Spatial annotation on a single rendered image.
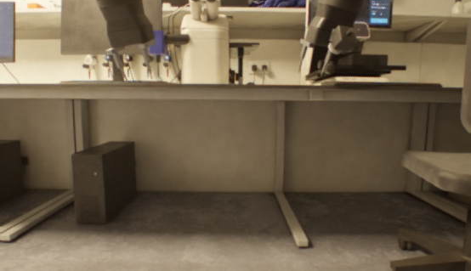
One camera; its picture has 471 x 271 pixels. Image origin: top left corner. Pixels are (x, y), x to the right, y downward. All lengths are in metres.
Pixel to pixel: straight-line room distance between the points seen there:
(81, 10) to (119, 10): 1.10
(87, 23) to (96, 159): 0.71
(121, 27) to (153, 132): 1.45
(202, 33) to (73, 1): 0.81
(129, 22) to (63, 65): 1.74
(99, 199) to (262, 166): 1.08
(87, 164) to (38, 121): 0.89
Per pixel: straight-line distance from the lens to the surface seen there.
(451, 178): 0.97
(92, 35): 1.51
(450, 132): 2.43
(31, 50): 2.36
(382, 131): 2.11
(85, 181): 1.55
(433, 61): 2.33
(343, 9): 0.48
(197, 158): 1.85
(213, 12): 1.06
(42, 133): 2.31
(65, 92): 1.19
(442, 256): 1.27
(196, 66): 1.01
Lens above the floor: 0.69
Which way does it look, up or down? 5 degrees down
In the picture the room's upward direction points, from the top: 1 degrees clockwise
